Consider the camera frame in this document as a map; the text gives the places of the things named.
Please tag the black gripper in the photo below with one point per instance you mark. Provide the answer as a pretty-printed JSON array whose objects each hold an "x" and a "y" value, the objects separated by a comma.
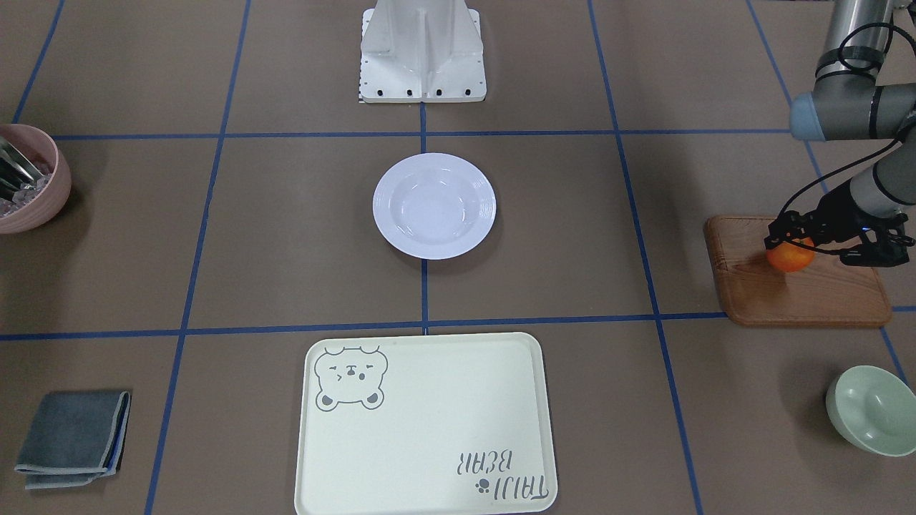
[{"x": 832, "y": 217}]

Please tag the orange fruit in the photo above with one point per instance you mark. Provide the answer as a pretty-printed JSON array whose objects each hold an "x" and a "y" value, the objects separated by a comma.
[{"x": 789, "y": 258}]

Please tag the white round plate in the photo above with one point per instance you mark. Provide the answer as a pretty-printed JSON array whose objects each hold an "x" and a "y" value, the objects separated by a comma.
[{"x": 434, "y": 206}]

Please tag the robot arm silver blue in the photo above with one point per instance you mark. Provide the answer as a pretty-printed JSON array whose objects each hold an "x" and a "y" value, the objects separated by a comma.
[{"x": 847, "y": 103}]

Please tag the cream bear tray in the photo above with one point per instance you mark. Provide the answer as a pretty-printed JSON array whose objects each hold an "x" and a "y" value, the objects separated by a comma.
[{"x": 426, "y": 424}]

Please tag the wooden cutting board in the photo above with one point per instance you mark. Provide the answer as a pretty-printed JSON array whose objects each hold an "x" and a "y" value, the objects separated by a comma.
[{"x": 753, "y": 293}]

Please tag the light green bowl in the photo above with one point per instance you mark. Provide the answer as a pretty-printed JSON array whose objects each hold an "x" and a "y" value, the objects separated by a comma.
[{"x": 874, "y": 410}]

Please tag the folded grey cloth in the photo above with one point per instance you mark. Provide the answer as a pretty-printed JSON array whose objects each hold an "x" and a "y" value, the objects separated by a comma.
[{"x": 74, "y": 438}]

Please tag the pink bowl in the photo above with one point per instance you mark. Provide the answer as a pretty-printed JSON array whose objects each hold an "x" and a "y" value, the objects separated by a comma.
[{"x": 32, "y": 208}]

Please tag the metal scoop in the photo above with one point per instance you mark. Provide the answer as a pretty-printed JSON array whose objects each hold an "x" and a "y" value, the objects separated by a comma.
[{"x": 17, "y": 172}]

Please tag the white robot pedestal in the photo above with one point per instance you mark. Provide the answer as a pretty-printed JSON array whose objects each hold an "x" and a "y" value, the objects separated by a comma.
[{"x": 421, "y": 51}]

